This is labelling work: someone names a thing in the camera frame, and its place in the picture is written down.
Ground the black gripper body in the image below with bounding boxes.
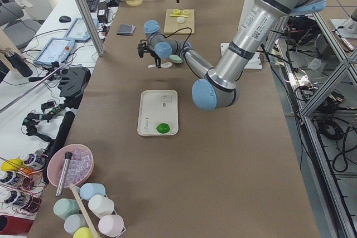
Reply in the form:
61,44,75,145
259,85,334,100
137,41,157,59

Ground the white ceramic spoon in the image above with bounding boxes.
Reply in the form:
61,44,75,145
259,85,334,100
148,62,172,69

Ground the mint green bowl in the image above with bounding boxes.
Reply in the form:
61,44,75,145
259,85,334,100
169,55,184,64

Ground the pink bowl with ice cubes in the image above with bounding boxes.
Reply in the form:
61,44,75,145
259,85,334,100
47,144,94,188

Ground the metal tube in bowl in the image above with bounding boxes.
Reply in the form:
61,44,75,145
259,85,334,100
55,152,73,197

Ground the grey folded cloth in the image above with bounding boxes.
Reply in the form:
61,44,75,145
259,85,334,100
117,24,136,36

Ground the yellow plastic knife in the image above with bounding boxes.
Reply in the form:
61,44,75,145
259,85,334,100
169,13,191,18

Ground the bamboo cutting board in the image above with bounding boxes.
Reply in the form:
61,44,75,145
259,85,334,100
163,9,195,35

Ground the cream rabbit tray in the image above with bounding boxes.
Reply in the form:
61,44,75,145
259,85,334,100
137,90,179,136

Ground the teach pendant tablet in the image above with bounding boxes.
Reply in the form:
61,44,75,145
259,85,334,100
33,37,75,66
64,18,90,42

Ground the green lime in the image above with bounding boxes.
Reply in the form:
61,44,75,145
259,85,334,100
156,123,171,134

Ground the computer mouse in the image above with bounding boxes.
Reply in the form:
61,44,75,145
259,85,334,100
59,16,71,23

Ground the light blue cup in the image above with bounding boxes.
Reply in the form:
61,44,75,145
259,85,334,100
80,183,106,201

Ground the white cup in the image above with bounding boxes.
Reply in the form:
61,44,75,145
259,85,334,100
88,195,115,218

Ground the pink cup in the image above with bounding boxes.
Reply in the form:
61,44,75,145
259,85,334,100
98,215,124,237

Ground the green cup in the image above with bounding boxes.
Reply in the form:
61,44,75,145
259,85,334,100
53,198,80,220

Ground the grey cup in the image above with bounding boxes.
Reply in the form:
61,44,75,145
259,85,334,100
64,214,87,235

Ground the yellow cup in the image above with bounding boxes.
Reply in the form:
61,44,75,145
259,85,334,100
73,227,94,238

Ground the lemon slice near handle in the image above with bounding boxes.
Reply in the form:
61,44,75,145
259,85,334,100
172,9,181,14

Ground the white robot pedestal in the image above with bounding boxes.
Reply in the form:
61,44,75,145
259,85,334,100
219,0,279,70

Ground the white wire cup rack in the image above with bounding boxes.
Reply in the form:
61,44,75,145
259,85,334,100
88,194,126,237

